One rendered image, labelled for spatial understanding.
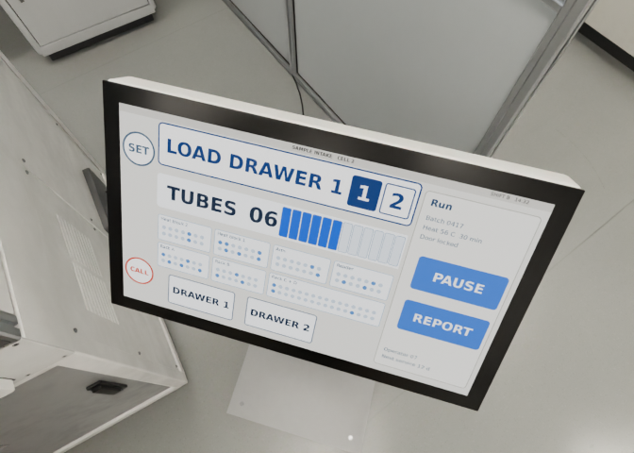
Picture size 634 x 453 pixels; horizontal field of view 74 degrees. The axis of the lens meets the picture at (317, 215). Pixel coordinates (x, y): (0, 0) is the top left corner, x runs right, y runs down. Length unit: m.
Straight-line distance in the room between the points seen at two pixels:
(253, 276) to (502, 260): 0.29
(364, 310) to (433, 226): 0.14
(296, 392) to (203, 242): 1.04
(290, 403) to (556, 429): 0.88
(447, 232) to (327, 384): 1.11
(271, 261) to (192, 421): 1.14
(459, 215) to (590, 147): 1.81
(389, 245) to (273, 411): 1.12
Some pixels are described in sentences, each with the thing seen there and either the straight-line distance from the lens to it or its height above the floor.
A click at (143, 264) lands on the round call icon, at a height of 1.02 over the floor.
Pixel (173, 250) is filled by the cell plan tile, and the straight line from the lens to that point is 0.57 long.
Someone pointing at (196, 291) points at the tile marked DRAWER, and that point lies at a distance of 0.58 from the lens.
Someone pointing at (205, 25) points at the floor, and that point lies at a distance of 2.48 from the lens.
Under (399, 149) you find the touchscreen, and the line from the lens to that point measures 0.44.
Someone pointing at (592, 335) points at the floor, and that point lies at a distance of 1.87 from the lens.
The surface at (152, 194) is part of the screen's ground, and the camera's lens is 0.55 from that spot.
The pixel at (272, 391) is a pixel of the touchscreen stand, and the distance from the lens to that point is 1.53.
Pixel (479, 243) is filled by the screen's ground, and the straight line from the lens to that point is 0.48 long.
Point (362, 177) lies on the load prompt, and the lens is 0.45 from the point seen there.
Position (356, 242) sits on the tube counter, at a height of 1.11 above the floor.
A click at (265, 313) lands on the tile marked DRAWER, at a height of 1.01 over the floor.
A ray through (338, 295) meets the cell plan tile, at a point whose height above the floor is 1.05.
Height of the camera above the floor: 1.55
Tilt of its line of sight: 64 degrees down
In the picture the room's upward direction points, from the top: straight up
